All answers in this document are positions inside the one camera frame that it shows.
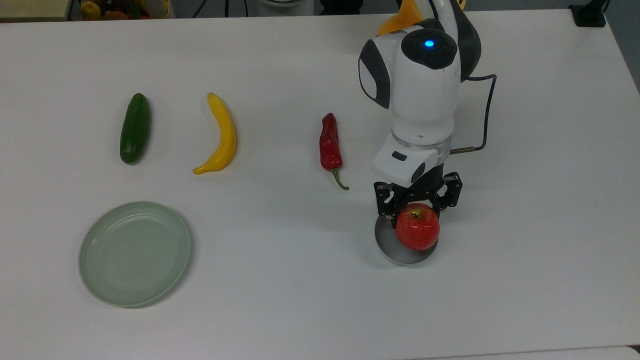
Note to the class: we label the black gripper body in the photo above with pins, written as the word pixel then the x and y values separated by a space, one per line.
pixel 432 180

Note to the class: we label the red chili pepper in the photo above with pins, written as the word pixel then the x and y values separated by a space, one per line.
pixel 330 145

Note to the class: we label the black table clamp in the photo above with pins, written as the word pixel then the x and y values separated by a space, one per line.
pixel 589 14

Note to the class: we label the box of toy fruit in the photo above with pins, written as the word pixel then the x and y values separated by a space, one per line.
pixel 125 9

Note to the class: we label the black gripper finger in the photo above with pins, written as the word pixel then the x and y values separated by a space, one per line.
pixel 386 202
pixel 452 192

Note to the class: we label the grey bowl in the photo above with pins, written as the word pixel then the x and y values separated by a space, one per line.
pixel 400 256

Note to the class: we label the green cucumber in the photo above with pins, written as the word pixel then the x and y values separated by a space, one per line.
pixel 135 130

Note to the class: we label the pale green plate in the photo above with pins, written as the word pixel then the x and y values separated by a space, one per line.
pixel 135 255

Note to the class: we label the red apple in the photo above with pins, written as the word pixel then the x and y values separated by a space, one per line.
pixel 417 227

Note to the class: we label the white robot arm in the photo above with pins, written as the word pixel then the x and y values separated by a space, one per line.
pixel 425 90

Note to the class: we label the yellow banana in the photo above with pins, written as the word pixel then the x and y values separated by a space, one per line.
pixel 225 135

